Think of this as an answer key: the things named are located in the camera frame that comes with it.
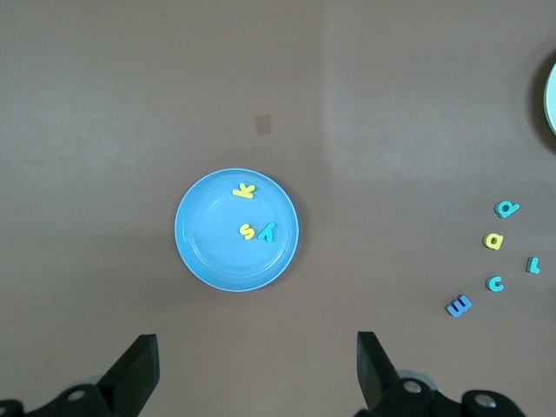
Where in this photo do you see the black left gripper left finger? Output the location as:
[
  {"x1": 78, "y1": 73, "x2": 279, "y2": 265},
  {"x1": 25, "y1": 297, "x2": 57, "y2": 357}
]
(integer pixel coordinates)
[{"x1": 43, "y1": 333, "x2": 161, "y2": 417}]

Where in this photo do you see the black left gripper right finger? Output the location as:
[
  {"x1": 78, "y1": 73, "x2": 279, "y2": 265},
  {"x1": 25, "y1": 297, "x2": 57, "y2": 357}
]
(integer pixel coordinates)
[{"x1": 356, "y1": 330, "x2": 440, "y2": 417}]

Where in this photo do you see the teal foam letter y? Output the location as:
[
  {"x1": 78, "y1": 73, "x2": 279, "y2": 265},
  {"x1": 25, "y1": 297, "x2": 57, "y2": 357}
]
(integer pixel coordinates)
[{"x1": 256, "y1": 221, "x2": 278, "y2": 244}]

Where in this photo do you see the blue foam letter E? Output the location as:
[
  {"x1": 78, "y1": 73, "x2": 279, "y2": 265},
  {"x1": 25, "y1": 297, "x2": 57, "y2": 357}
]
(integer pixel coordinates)
[{"x1": 445, "y1": 294, "x2": 473, "y2": 318}]

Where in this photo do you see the blue plate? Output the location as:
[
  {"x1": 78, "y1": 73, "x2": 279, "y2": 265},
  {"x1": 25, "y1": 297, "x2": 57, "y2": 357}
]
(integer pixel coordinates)
[{"x1": 174, "y1": 168, "x2": 301, "y2": 294}]

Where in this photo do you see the yellow foam letter a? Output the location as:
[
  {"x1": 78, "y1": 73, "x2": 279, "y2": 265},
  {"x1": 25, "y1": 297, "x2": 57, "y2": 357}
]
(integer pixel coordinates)
[{"x1": 482, "y1": 231, "x2": 506, "y2": 251}]

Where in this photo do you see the teal foam letter p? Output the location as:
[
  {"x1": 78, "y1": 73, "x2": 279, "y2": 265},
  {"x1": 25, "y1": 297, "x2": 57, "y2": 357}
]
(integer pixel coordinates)
[{"x1": 493, "y1": 200, "x2": 521, "y2": 219}]

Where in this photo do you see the pale green plate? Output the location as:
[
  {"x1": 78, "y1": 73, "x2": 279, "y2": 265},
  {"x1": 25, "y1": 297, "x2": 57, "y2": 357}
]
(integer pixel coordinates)
[{"x1": 542, "y1": 60, "x2": 556, "y2": 136}]

